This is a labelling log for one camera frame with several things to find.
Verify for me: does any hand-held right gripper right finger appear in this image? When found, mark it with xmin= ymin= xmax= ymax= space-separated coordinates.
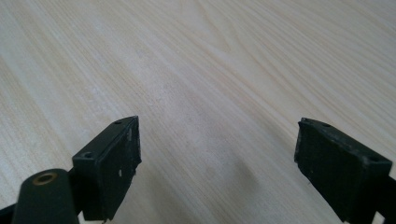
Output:
xmin=293 ymin=117 xmax=393 ymax=224

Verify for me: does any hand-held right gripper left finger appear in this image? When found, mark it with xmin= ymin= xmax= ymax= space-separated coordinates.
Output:
xmin=72 ymin=115 xmax=143 ymax=222

